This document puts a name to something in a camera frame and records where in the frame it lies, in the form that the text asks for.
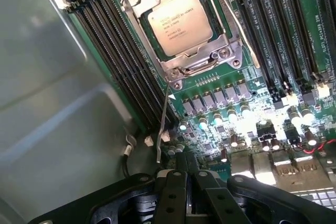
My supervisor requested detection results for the long steel locking lever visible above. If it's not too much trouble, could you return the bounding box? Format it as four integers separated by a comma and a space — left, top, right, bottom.
207, 0, 261, 69
155, 76, 174, 163

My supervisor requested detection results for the black RAM slot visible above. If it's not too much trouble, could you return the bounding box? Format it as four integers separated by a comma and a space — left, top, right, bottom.
287, 0, 321, 80
54, 0, 154, 146
248, 0, 293, 99
64, 0, 163, 137
70, 0, 172, 141
227, 0, 281, 104
269, 0, 309, 88
82, 0, 181, 131

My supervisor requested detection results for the metal CPU socket cover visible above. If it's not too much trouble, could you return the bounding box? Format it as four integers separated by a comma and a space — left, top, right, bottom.
119, 0, 245, 74

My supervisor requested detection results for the black PCIe expansion slot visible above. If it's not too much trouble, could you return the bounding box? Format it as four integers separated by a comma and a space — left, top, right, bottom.
312, 0, 336, 61

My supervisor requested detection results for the black power connector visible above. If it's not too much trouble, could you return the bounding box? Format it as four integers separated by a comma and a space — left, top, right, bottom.
256, 122, 278, 142

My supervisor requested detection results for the wide metal rear port block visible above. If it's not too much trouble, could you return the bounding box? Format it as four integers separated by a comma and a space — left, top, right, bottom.
272, 159, 330, 194

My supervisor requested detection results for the grey square voltage regulator chip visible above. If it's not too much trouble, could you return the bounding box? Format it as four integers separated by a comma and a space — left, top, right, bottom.
236, 81, 252, 99
192, 95, 207, 111
213, 88, 228, 104
202, 92, 217, 108
225, 84, 240, 101
183, 100, 195, 113

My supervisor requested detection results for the white fan header connector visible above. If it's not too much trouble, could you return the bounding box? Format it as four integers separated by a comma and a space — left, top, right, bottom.
316, 81, 331, 97
280, 93, 300, 110

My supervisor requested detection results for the green server motherboard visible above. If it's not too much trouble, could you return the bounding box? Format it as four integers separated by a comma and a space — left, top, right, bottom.
39, 0, 336, 209

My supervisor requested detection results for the grey metal PC case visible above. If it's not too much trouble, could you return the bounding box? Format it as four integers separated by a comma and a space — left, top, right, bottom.
0, 0, 165, 224

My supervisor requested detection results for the grey case cable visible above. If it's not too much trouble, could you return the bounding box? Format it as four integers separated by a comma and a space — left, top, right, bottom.
120, 134, 138, 179

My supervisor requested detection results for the red wire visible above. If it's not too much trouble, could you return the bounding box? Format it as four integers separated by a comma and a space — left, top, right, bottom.
303, 140, 336, 154

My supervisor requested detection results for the CPU socket metal frame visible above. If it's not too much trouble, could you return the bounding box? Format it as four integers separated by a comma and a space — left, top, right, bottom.
118, 0, 247, 90

